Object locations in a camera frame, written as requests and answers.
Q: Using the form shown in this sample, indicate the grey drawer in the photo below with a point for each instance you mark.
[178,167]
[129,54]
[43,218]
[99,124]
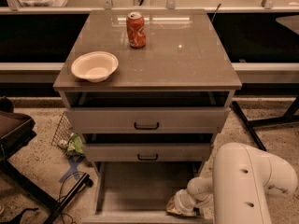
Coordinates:
[138,192]
[147,120]
[147,152]

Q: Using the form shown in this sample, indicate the white paper bowl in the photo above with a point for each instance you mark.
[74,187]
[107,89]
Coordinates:
[95,66]

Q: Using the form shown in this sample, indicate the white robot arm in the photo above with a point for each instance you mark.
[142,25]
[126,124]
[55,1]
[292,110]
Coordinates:
[242,178]

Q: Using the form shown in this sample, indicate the black stand base left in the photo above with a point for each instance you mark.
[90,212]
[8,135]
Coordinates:
[56,207]

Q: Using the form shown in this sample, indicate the black stand base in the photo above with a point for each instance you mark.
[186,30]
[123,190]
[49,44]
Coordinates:
[290,116]
[56,207]

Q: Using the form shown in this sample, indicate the black stand base right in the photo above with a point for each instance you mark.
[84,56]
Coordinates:
[290,116]

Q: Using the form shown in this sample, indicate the dark brown chair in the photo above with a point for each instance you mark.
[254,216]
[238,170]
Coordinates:
[16,129]

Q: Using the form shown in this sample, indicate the wire mesh basket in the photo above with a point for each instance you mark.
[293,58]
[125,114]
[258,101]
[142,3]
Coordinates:
[62,132]

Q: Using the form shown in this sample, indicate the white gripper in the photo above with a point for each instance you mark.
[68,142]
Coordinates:
[181,200]

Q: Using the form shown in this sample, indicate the grey drawer cabinet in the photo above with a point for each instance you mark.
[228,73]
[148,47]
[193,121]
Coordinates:
[182,65]

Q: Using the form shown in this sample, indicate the orange soda can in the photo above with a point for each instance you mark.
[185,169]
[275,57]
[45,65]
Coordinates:
[135,30]

